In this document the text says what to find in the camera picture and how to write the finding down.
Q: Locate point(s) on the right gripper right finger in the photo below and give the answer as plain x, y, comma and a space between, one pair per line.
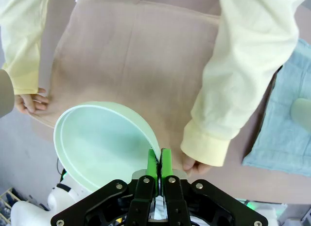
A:
175, 199

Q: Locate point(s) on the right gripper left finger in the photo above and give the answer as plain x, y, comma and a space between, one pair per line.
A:
143, 199

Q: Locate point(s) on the mint green bowl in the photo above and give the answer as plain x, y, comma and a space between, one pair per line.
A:
102, 143

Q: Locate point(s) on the teal cloth mat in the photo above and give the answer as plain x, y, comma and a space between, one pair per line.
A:
279, 126

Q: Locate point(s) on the beige pink cloth mat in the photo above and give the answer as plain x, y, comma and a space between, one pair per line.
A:
121, 65

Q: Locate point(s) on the tall pale green cup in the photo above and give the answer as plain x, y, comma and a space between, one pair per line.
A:
303, 111

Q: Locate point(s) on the person's right forearm yellow sleeve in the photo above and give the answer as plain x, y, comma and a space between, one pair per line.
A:
22, 41

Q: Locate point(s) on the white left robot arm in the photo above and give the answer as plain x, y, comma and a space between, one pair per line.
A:
29, 211

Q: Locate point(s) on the person's left forearm yellow sleeve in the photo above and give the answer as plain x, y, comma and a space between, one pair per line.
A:
230, 90

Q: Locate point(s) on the person's left hand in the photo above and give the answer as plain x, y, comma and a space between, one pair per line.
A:
195, 166

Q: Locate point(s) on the person's right hand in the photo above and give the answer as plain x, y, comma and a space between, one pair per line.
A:
30, 103

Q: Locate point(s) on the cluttered storage rack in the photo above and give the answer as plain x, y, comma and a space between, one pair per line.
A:
6, 206

